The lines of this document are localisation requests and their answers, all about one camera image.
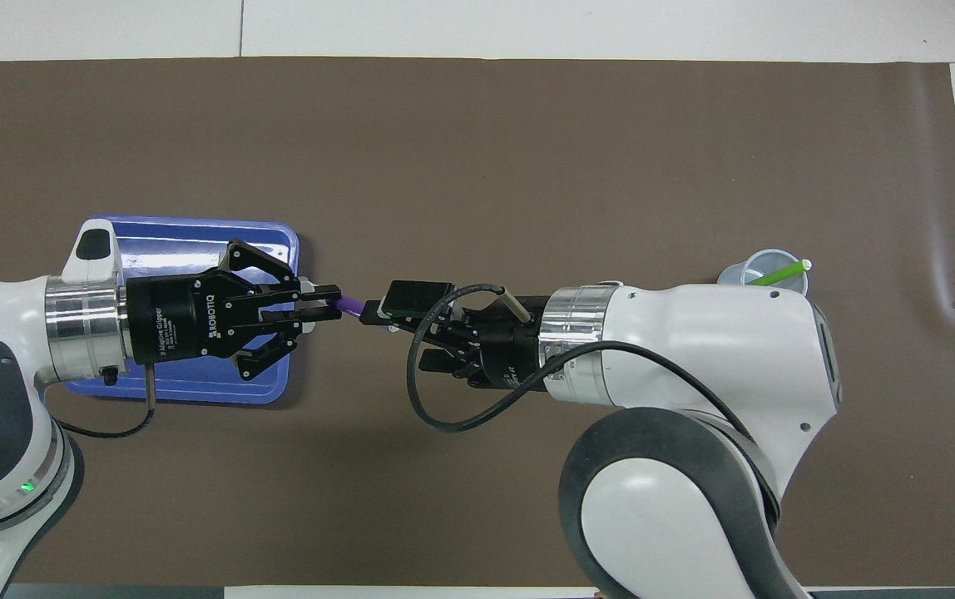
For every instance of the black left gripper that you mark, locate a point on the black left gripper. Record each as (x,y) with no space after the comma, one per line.
(178,320)

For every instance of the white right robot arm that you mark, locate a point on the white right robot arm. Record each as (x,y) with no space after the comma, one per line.
(694,333)

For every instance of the blue plastic tray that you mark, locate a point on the blue plastic tray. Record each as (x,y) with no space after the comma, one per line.
(170,241)

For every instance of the green marker pen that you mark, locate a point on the green marker pen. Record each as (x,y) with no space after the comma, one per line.
(781,273)

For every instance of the brown table mat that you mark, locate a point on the brown table mat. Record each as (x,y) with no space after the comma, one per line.
(486,133)

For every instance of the purple marker pen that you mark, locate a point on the purple marker pen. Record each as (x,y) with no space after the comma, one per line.
(350,305)

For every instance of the pale blue pen cup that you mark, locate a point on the pale blue pen cup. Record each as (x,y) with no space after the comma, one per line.
(769,264)

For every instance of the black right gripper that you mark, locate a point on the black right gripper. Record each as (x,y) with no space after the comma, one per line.
(511,349)

